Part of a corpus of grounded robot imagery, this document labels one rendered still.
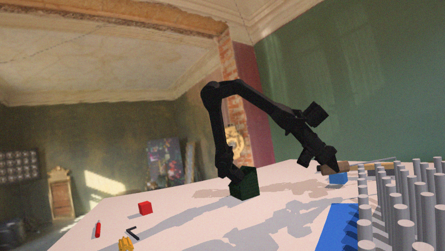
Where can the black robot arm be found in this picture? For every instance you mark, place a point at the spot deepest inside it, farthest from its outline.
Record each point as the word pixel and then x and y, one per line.
pixel 212 95

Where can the red cube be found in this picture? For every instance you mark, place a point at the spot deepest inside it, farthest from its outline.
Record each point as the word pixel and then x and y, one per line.
pixel 145 208

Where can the blue tape strip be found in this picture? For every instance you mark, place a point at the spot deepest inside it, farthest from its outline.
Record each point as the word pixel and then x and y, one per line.
pixel 340 229

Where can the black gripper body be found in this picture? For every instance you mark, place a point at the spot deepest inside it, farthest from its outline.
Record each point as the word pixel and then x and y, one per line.
pixel 324 152

